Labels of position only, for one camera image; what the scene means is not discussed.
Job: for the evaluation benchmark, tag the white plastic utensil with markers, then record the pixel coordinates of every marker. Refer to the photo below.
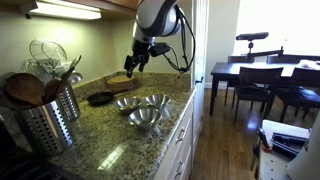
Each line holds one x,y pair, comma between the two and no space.
62,69

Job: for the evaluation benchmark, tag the perforated steel utensil holder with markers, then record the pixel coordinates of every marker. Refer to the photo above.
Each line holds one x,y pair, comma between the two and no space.
69,103
46,130

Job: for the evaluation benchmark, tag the steel ladle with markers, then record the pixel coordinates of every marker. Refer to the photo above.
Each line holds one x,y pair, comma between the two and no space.
75,77

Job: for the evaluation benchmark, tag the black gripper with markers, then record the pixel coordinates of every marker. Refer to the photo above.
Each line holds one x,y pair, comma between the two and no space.
140,50

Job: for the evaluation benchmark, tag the white item on table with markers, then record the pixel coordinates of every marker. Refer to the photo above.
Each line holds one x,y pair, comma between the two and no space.
310,64

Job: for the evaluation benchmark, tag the dark dining table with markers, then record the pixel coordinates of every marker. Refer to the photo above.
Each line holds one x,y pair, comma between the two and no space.
226,68

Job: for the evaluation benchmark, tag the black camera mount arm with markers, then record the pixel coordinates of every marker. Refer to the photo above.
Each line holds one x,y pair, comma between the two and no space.
263,53

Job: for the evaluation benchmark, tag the black stereo camera bar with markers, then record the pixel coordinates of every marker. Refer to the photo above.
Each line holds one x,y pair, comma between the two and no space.
251,36

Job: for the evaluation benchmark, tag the slotted wooden spoon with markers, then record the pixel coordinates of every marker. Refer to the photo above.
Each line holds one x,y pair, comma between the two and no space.
23,87

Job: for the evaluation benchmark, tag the robot cart platform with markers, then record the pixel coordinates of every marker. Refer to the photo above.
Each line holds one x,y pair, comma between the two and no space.
273,165

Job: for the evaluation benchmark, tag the brown wooden spoon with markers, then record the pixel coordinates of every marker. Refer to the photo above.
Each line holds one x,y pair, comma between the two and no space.
51,90

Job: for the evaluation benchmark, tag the black bar clamp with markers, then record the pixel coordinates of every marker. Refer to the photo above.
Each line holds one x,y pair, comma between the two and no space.
263,140

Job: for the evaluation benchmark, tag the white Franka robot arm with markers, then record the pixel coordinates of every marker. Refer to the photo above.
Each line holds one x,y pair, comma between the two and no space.
156,15

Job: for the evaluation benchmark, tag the black tool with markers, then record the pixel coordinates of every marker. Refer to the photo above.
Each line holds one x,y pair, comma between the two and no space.
286,141

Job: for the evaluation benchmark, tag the kitchen base cabinet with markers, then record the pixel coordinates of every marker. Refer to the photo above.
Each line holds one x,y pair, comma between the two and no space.
181,150

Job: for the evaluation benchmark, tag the wrist mounted camera box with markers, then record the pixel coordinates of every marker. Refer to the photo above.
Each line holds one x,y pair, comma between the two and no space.
159,49

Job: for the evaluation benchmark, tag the small stainless steel bowl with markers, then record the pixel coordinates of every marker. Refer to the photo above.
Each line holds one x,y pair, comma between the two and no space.
127,103
145,116
157,100

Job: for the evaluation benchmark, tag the bright window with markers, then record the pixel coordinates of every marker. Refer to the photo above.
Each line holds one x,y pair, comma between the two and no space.
290,20

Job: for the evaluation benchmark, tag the round wooden board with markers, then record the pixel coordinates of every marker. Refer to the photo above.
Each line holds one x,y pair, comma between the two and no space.
120,79
120,88

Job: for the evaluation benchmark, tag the dark dining chair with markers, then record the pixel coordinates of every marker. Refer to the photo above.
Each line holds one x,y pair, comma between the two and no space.
256,90
238,59
300,95
280,59

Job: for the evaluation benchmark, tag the under-cabinet light fixture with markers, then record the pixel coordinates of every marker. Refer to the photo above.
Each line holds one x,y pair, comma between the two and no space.
63,10

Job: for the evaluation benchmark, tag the black cast iron skillet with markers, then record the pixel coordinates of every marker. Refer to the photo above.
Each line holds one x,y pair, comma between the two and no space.
100,98

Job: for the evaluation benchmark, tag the flat pale board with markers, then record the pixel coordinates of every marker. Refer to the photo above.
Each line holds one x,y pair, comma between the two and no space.
283,128

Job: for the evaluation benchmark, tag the dark wooden spatula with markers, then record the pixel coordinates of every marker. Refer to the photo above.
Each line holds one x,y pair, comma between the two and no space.
6,101

